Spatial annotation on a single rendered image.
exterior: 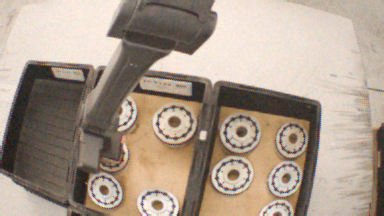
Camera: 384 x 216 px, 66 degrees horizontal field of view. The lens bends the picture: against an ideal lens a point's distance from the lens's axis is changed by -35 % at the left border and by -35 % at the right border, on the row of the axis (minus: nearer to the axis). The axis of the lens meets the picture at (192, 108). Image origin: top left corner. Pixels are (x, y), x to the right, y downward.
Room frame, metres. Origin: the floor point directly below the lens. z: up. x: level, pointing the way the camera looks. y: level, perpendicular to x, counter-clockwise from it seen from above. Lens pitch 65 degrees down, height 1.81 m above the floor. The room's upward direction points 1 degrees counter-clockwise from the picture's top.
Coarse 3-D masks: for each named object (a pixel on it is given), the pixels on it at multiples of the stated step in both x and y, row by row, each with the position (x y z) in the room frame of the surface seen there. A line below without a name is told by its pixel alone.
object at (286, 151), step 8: (280, 128) 0.38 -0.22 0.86; (288, 128) 0.38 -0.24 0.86; (296, 128) 0.38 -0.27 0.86; (304, 128) 0.38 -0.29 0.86; (280, 136) 0.36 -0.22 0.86; (304, 136) 0.36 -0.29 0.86; (280, 144) 0.34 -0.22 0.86; (304, 144) 0.33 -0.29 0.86; (280, 152) 0.32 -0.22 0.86; (288, 152) 0.32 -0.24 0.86; (296, 152) 0.31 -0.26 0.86
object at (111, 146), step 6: (120, 132) 0.34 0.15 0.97; (108, 138) 0.32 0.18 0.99; (114, 138) 0.33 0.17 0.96; (120, 138) 0.33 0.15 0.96; (108, 144) 0.31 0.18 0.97; (114, 144) 0.31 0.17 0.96; (102, 150) 0.30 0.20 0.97; (108, 150) 0.30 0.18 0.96; (114, 150) 0.30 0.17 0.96; (114, 156) 0.29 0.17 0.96
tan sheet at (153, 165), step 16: (144, 96) 0.49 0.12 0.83; (144, 112) 0.45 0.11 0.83; (144, 128) 0.41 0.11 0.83; (128, 144) 0.37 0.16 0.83; (144, 144) 0.37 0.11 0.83; (160, 144) 0.37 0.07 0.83; (192, 144) 0.37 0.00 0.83; (144, 160) 0.33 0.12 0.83; (160, 160) 0.33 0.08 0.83; (176, 160) 0.33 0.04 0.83; (128, 176) 0.28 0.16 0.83; (144, 176) 0.28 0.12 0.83; (160, 176) 0.28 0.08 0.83; (176, 176) 0.28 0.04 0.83; (128, 192) 0.23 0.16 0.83; (176, 192) 0.24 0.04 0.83; (96, 208) 0.17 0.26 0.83; (128, 208) 0.18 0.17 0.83; (160, 208) 0.19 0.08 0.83
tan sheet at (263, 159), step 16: (224, 112) 0.45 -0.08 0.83; (240, 112) 0.45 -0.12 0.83; (256, 112) 0.44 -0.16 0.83; (272, 128) 0.40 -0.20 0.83; (272, 144) 0.35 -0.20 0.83; (256, 160) 0.32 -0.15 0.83; (272, 160) 0.31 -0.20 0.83; (304, 160) 0.30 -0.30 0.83; (208, 176) 0.28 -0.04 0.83; (256, 176) 0.27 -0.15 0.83; (208, 192) 0.24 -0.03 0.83; (256, 192) 0.23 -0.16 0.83; (208, 208) 0.19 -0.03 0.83; (224, 208) 0.19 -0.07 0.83; (240, 208) 0.18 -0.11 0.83; (256, 208) 0.18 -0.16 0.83
